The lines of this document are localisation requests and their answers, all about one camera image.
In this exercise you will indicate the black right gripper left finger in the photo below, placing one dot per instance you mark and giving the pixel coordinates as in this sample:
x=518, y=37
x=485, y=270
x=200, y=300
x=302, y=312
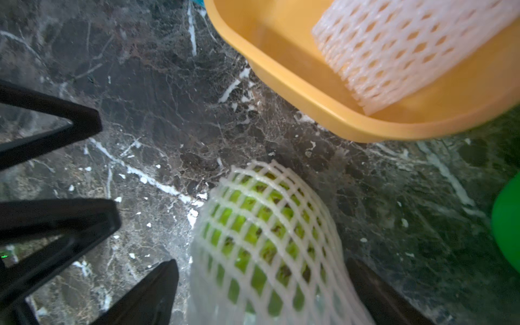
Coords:
x=150, y=301

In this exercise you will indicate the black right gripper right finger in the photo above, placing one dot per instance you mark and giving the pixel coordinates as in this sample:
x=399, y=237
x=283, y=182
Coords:
x=385, y=305

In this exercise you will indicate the green custard apple front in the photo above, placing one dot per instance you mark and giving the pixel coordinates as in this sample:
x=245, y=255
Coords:
x=260, y=243

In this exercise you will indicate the white foam net sleeve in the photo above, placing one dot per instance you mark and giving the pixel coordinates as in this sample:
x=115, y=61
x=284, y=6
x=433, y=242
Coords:
x=268, y=252

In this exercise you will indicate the bright green plastic basket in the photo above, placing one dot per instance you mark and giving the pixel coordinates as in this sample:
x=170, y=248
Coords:
x=505, y=222

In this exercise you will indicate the yellow plastic tub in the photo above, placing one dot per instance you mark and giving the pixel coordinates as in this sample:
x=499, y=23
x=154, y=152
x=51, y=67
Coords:
x=275, y=37

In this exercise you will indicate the white foam net in tub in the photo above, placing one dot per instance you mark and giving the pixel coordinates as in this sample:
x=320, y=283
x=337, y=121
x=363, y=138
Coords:
x=386, y=50

